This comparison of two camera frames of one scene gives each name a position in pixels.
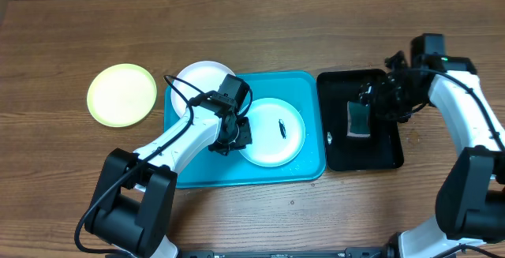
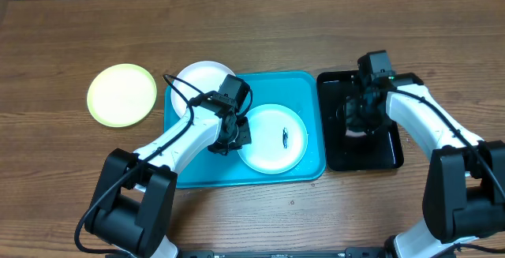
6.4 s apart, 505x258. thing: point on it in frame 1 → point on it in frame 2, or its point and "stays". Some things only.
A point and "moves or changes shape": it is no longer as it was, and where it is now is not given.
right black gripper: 371,97 → 361,117
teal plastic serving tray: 301,89 stays
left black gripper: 244,139 stays
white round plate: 204,75 stays
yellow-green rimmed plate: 121,95 stays
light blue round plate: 278,132 moves or changes shape
